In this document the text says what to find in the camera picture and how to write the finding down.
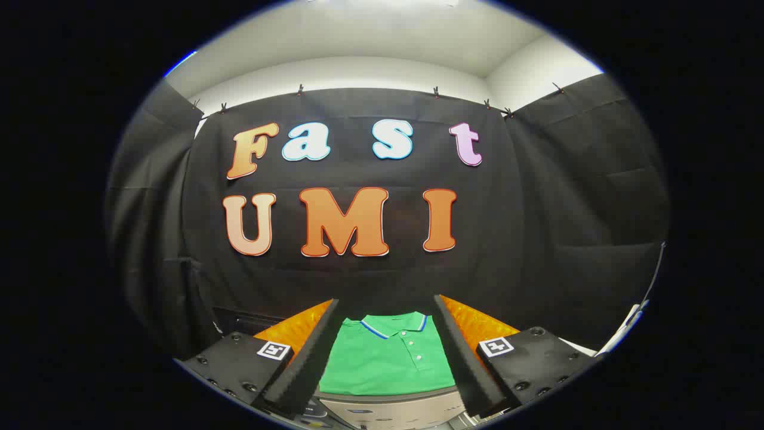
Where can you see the green polo shirt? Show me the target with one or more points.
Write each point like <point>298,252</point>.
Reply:
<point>382,364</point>

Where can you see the row of black cloth clips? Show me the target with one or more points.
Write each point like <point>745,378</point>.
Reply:
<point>300,91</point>

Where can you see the printed paper sheet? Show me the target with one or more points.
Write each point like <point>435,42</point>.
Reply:
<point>622,331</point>

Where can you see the grey side table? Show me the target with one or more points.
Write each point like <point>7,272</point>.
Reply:
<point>394,413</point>

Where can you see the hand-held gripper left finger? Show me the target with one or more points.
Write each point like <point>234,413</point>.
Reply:
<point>310,364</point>

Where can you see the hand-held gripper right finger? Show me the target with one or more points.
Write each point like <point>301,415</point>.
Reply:
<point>462,364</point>

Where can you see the black backdrop cloth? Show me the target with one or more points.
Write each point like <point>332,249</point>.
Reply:
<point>388,275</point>

